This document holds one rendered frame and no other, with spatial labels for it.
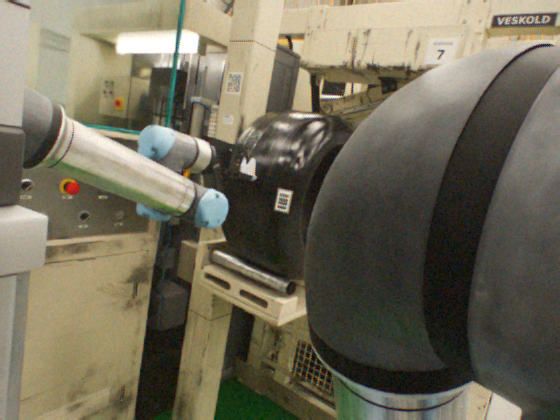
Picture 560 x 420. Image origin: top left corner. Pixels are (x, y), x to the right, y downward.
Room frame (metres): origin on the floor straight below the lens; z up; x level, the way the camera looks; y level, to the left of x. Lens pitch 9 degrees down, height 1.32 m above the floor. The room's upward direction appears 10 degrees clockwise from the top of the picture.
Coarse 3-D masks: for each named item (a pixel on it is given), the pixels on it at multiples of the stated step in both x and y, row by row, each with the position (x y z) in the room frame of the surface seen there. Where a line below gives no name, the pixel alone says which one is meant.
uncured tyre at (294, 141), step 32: (256, 128) 1.20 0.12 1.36; (288, 128) 1.15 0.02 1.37; (320, 128) 1.16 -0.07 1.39; (256, 160) 1.12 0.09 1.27; (288, 160) 1.08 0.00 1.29; (320, 160) 1.13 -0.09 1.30; (224, 192) 1.15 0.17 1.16; (256, 192) 1.08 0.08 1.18; (224, 224) 1.17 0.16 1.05; (256, 224) 1.09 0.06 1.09; (288, 224) 1.07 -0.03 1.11; (256, 256) 1.16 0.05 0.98; (288, 256) 1.11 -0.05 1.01
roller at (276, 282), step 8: (216, 256) 1.31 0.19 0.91; (224, 256) 1.30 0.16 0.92; (232, 256) 1.29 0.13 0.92; (224, 264) 1.29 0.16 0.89; (232, 264) 1.26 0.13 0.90; (240, 264) 1.25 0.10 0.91; (248, 264) 1.24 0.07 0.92; (240, 272) 1.25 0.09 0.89; (248, 272) 1.22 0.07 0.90; (256, 272) 1.21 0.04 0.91; (264, 272) 1.20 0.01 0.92; (272, 272) 1.20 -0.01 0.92; (256, 280) 1.21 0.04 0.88; (264, 280) 1.18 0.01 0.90; (272, 280) 1.17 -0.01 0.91; (280, 280) 1.16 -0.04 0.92; (288, 280) 1.15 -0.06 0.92; (280, 288) 1.15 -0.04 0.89; (288, 288) 1.13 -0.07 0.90
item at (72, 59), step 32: (32, 0) 1.09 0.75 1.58; (64, 0) 1.15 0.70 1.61; (96, 0) 1.22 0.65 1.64; (128, 0) 1.31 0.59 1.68; (160, 0) 1.40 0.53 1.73; (32, 32) 1.09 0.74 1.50; (64, 32) 1.16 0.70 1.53; (96, 32) 1.23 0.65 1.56; (128, 32) 1.32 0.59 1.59; (160, 32) 1.41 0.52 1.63; (32, 64) 1.09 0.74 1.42; (64, 64) 1.16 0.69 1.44; (96, 64) 1.24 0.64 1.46; (128, 64) 1.33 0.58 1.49; (160, 64) 1.42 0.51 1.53; (64, 96) 1.17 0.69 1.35; (96, 96) 1.25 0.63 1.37; (128, 96) 1.34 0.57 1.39; (160, 96) 1.44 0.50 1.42; (96, 128) 1.25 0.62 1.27; (128, 128) 1.35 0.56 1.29
